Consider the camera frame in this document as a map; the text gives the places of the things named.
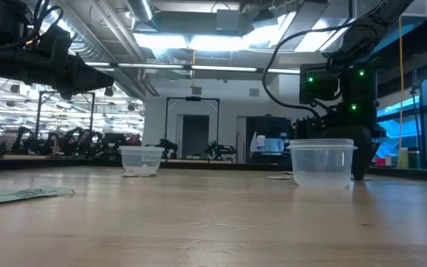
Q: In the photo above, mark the ceiling light strip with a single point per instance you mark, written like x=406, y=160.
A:
x=154, y=66

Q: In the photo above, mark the black equipment crates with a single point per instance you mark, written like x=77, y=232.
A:
x=306, y=130

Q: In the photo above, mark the small red box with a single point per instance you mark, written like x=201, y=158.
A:
x=380, y=161

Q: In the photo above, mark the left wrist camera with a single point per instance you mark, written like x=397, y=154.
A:
x=56, y=41

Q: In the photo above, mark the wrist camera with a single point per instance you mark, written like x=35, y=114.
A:
x=56, y=41
x=319, y=85

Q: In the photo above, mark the dark green jar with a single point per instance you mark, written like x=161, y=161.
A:
x=414, y=158

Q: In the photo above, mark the smooth silver round duct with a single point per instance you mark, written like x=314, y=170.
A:
x=141, y=9

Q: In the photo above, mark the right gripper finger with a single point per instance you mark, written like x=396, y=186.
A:
x=362, y=159

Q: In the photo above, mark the clear round plastic container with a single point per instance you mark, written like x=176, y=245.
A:
x=321, y=163
x=141, y=159

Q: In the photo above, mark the person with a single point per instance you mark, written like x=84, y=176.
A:
x=134, y=140

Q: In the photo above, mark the grey wall vent grille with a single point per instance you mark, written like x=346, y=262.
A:
x=254, y=92
x=196, y=91

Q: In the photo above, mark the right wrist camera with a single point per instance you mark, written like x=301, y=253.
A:
x=319, y=85

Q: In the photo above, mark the black aluminium table frame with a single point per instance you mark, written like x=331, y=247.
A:
x=50, y=163

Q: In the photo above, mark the dark grey door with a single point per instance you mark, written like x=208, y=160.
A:
x=195, y=137

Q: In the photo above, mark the thin black stand pole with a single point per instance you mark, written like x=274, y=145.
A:
x=416, y=122

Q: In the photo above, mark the white plastic bottle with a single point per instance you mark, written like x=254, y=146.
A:
x=261, y=142

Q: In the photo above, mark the white sweetener stick packet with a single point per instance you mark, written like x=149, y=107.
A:
x=144, y=165

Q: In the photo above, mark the black background robot arm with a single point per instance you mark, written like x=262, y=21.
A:
x=24, y=139
x=217, y=148
x=169, y=145
x=76, y=141

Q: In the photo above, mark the black gantry frame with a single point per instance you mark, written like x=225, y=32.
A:
x=38, y=111
x=193, y=98

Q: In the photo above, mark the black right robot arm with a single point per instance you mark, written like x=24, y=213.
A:
x=369, y=29

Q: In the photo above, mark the grey ceiling unit box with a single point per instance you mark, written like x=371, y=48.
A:
x=228, y=20

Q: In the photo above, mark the yellow-green jar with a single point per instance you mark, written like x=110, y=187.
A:
x=403, y=158

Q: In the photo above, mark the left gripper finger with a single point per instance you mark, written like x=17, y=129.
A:
x=83, y=90
x=87, y=78

